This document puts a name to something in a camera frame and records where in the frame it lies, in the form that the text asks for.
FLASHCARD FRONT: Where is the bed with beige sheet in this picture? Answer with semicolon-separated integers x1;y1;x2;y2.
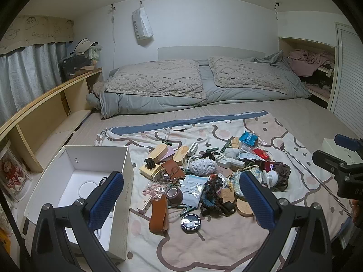
64;96;359;272

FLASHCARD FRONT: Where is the brown leather pouch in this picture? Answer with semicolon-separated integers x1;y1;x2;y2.
161;159;184;181

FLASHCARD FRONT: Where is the brown tape roll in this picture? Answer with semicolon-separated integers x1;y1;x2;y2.
166;187;185;206

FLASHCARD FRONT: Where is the pink card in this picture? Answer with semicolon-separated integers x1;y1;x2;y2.
161;147;177;163

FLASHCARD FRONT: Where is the floral drawstring pouch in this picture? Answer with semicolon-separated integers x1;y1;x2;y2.
229;167;267;198

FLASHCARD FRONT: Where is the grey curtain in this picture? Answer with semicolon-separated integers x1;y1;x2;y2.
0;42;67;124

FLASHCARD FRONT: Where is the grey duvet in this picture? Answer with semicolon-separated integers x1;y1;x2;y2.
85;51;312;119

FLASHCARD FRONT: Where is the left quilted pillow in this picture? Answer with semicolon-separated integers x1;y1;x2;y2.
104;59;206;100

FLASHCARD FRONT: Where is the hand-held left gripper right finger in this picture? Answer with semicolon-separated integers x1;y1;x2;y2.
239;171;333;272

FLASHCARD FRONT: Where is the grey plush sock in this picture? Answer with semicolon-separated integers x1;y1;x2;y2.
223;147;242;160

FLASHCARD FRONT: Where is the metal telescopic back scratcher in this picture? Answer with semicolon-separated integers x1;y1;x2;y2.
279;144;351;216

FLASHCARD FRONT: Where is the small white carton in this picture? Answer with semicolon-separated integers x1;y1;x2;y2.
137;197;155;215

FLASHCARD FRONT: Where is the white mesh ball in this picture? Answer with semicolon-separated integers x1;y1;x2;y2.
189;159;218;175

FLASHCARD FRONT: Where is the face mask packet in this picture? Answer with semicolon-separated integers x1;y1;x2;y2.
179;175;209;207

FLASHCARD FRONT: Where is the white plastic clip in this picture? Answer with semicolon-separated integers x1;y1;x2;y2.
96;128;109;146

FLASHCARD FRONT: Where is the white louvre door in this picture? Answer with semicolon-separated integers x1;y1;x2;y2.
329;22;363;136

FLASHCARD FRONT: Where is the round dark compact case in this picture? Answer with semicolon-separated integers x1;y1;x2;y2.
180;214;201;231

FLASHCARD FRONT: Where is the framed bear doll picture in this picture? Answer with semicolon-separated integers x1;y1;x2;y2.
0;146;32;202

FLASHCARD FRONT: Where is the wooden bedside shelf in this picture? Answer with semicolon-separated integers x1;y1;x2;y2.
0;67;103;173

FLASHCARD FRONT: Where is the thin hanging wall cable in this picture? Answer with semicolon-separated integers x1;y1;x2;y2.
109;4;117;70

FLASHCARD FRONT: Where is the round wooden coaster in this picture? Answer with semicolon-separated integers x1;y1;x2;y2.
235;197;256;218

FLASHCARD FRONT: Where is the bear printed blanket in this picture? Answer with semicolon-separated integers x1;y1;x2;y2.
96;110;353;272

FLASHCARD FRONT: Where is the rounded wooden case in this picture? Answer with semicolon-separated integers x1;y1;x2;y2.
149;144;170;160
172;146;189;164

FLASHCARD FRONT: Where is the black bag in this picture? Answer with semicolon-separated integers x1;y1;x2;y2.
59;55;93;83

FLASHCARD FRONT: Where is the blue foil packet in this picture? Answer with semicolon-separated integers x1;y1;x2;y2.
239;131;260;147

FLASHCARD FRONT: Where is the brown wooden tag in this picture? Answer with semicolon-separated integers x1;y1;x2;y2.
219;188;235;205

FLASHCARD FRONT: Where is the dark red packet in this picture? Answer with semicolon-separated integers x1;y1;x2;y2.
255;160;276;174

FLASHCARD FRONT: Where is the wooden wall niche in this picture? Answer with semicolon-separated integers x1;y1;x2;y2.
278;37;339;109

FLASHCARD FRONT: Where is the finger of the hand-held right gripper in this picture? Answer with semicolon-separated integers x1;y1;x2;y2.
335;134;363;152
312;149;363;174

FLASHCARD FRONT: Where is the pink clothes pile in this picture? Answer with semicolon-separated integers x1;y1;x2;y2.
287;49;335;77

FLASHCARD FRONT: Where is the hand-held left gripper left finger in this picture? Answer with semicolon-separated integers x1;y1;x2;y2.
31;171;125;272

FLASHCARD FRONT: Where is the white hanging paper bag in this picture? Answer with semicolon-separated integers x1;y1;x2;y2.
132;1;154;46

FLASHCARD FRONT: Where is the white and grey small box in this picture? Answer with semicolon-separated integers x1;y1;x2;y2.
186;142;201;157

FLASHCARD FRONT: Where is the quilted pillow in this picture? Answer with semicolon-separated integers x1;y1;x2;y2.
208;57;299;95
104;59;206;100

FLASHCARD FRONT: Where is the brown leather glasses case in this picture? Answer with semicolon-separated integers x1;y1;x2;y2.
149;196;169;234

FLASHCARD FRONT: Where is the beige box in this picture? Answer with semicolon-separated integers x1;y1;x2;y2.
140;163;165;181

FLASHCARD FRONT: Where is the right quilted pillow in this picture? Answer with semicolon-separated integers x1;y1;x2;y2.
208;57;299;95

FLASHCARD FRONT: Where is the pink candy bag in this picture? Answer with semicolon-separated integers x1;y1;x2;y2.
141;184;168;198

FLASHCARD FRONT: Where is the white power adapter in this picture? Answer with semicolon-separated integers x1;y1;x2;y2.
216;159;245;170

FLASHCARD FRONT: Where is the white visor cap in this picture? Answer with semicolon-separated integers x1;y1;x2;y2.
73;39;99;54

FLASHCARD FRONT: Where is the white round plastic holder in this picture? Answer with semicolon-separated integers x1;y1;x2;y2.
262;170;280;188

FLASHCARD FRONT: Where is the green plush toy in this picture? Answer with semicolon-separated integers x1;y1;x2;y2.
87;45;102;61

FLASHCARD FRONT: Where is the dark braided hair band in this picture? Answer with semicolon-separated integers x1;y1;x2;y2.
200;175;236;215

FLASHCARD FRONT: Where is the white cardboard box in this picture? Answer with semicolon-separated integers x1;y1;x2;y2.
23;145;134;261

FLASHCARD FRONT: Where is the cartoon printed valance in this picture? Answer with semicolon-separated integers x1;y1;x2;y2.
0;15;75;56

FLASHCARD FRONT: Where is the brown hair claw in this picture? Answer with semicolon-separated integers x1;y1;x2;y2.
272;162;292;191

